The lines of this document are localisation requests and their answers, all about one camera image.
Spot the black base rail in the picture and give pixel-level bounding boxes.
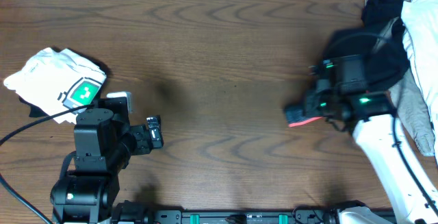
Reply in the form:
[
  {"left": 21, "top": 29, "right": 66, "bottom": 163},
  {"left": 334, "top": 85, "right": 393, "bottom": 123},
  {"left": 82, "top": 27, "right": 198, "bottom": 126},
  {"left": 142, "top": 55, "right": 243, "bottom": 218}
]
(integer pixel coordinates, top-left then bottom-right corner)
[{"left": 112, "top": 201, "right": 398, "bottom": 224}]

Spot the black leggings red waistband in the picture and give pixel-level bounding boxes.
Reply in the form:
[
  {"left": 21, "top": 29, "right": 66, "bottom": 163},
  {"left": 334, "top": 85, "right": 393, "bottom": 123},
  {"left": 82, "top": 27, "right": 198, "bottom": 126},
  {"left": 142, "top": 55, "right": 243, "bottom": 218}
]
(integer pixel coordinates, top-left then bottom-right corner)
[{"left": 283, "top": 7, "right": 410, "bottom": 127}]

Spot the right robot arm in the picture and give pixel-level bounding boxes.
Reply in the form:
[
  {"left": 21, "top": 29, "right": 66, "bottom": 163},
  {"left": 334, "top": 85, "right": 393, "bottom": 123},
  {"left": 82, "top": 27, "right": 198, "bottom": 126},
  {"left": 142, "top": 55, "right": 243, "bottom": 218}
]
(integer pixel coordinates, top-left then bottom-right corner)
[{"left": 304, "top": 55, "right": 437, "bottom": 223}]

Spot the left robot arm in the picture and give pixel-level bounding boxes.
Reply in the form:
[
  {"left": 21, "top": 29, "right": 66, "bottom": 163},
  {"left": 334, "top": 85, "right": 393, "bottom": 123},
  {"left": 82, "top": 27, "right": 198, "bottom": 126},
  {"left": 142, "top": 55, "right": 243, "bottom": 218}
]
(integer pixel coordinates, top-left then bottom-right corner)
[{"left": 50, "top": 97, "right": 164, "bottom": 223}]

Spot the beige garment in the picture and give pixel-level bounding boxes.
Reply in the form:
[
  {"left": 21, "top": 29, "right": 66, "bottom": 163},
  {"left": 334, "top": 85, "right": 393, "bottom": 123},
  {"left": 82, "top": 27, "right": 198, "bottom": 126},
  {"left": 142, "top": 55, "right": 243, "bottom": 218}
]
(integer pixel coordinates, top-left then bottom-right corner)
[{"left": 362, "top": 0, "right": 437, "bottom": 156}]

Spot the folded white graphic t-shirt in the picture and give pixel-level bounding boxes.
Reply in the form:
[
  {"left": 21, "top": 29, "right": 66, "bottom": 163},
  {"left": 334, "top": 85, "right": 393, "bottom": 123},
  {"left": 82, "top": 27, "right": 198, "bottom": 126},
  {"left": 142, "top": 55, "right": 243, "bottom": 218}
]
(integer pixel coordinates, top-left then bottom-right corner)
[{"left": 3, "top": 48, "right": 107, "bottom": 115}]

